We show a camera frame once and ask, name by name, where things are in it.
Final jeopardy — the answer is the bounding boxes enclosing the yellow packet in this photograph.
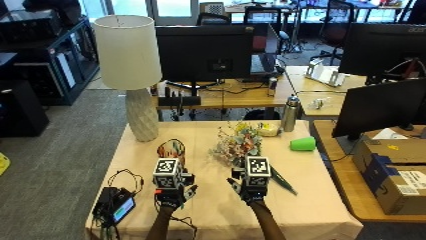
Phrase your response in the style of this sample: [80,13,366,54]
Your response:
[257,122,282,138]

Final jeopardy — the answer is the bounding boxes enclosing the brown cardboard box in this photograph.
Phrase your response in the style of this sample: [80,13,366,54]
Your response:
[351,127,426,174]

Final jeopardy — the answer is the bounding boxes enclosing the phone with lit screen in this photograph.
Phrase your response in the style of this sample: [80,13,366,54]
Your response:
[110,196,137,224]

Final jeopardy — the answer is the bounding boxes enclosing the black glove cable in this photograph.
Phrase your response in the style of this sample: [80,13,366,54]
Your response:
[169,214,200,240]

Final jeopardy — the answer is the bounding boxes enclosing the light wooden desk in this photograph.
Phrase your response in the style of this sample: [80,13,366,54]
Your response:
[284,64,370,118]

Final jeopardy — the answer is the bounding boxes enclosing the bouquet of artificial flowers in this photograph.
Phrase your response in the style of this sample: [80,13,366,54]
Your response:
[208,121,300,197]

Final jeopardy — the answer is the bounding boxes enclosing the person's right hand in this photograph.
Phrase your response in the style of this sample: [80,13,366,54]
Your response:
[226,167,273,204]

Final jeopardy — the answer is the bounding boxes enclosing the black recorder box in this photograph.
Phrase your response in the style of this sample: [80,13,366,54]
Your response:
[92,186,134,225]

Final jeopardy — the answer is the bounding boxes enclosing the cardboard box with blue tape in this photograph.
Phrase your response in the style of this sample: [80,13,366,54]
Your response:
[362,153,426,216]

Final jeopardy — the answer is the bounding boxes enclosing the silver drink can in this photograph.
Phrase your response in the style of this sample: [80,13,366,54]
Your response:
[266,76,280,98]

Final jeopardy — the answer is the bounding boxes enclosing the colourful patterned vase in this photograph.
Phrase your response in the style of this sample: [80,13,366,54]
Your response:
[156,138,188,168]

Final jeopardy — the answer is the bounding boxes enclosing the white marker cube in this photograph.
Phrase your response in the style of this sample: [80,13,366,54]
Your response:
[244,155,273,188]
[152,157,185,190]

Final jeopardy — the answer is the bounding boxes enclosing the large black monitor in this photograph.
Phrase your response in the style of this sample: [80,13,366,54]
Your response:
[338,22,426,84]

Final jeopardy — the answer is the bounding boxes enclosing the black shelf cabinet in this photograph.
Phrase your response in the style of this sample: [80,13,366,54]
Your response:
[0,8,101,107]

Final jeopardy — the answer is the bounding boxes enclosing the beige tablecloth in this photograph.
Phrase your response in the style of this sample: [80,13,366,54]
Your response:
[84,120,365,240]

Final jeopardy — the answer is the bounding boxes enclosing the white stand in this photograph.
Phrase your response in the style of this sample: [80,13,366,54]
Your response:
[305,57,347,88]

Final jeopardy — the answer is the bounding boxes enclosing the green plastic cup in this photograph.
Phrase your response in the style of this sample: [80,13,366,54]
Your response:
[289,136,318,152]

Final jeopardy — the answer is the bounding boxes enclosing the open black laptop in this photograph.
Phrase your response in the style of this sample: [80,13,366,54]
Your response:
[249,22,286,76]

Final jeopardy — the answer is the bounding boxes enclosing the person's left hand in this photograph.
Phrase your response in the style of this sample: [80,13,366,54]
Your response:
[152,171,200,210]

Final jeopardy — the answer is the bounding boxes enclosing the yellow object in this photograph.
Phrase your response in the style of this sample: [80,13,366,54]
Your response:
[0,152,12,177]

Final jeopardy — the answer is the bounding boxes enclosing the table lamp with white shade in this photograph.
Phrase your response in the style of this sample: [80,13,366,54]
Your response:
[92,14,164,143]

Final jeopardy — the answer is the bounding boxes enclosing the black office chair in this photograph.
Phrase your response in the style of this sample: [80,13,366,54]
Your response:
[316,0,357,66]

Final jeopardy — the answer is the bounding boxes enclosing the wooden side table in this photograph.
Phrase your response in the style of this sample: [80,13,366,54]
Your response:
[312,119,426,224]

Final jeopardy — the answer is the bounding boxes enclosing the black monitor on stand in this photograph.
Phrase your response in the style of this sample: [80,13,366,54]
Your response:
[154,24,256,98]

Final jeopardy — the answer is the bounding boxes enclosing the steel water bottle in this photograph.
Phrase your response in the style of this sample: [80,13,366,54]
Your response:
[281,94,302,133]

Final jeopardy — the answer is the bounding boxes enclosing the black tilted monitor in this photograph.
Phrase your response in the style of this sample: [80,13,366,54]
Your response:
[330,77,426,141]

